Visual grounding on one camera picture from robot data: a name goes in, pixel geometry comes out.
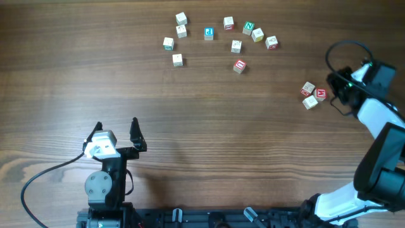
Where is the plain wooden block top left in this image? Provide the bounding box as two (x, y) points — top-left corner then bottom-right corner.
(175, 12), (187, 25)

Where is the wooden block teal side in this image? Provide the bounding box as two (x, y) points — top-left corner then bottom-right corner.
(302, 95), (318, 110)

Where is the wooden block red side right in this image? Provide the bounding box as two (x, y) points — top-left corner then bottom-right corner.
(265, 35), (278, 50)

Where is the wooden block red side top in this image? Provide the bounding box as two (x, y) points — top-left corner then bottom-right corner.
(223, 16), (235, 30)

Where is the wooden block with tree picture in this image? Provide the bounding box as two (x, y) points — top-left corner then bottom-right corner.
(176, 25), (187, 38)

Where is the red letter A block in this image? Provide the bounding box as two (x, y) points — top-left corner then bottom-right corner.
(172, 54), (184, 67)

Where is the red letter M block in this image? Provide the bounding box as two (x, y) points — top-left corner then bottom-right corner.
(313, 88), (327, 101)

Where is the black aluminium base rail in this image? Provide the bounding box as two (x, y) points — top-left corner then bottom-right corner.
(75, 206), (359, 228)

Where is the blue letter P block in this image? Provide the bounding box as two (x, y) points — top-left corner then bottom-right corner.
(204, 27), (214, 41)

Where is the plain wooden block red side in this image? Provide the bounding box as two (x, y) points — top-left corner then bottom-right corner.
(300, 82), (315, 97)

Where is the wooden block green side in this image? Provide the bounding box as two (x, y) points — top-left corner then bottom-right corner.
(163, 37), (174, 51)

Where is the red letter U block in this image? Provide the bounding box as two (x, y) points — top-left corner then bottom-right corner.
(233, 59), (247, 74)

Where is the wooden block with picture centre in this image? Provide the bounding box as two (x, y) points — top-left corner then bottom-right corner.
(231, 40), (242, 53)

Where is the left black camera cable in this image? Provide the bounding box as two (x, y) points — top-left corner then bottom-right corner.
(20, 151), (86, 228)

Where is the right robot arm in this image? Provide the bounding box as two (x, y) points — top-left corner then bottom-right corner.
(295, 60), (404, 227)

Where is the wooden block yellow side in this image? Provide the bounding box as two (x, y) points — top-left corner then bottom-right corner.
(251, 28), (264, 42)

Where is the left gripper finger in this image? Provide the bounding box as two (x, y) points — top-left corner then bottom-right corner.
(82, 122), (103, 151)
(130, 117), (147, 151)

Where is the green letter N block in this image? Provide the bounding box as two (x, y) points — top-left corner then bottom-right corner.
(242, 22), (254, 35)

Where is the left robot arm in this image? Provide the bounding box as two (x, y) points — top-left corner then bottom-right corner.
(76, 117), (147, 228)

